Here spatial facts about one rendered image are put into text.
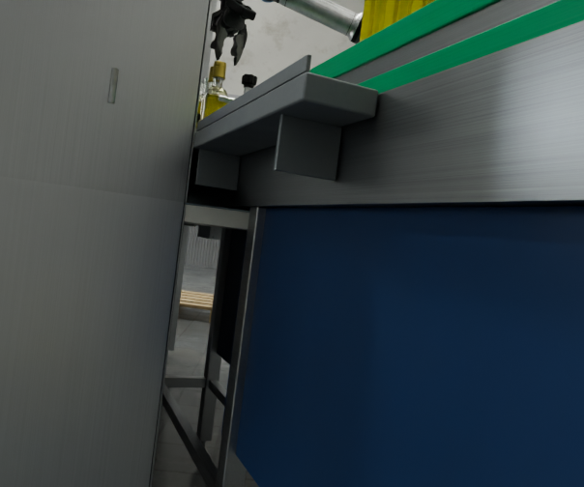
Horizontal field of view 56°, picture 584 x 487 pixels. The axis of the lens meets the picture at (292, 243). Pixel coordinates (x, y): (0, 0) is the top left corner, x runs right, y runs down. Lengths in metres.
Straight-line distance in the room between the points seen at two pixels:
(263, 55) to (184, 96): 9.57
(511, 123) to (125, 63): 0.73
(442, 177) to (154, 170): 0.62
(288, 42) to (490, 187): 10.27
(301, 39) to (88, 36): 9.75
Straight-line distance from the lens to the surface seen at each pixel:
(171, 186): 1.01
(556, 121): 0.42
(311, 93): 0.58
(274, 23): 10.79
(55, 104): 1.01
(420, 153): 0.53
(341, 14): 1.90
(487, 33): 0.53
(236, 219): 1.01
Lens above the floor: 0.71
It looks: 1 degrees down
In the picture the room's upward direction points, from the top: 7 degrees clockwise
